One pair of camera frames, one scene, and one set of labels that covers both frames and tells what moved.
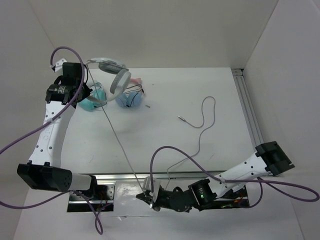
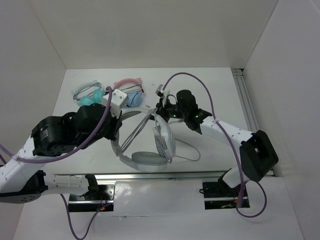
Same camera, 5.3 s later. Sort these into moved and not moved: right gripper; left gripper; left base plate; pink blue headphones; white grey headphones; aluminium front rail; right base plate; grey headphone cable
Moved: right gripper; grey headphone cable; left gripper; white grey headphones
Not moved: aluminium front rail; pink blue headphones; left base plate; right base plate
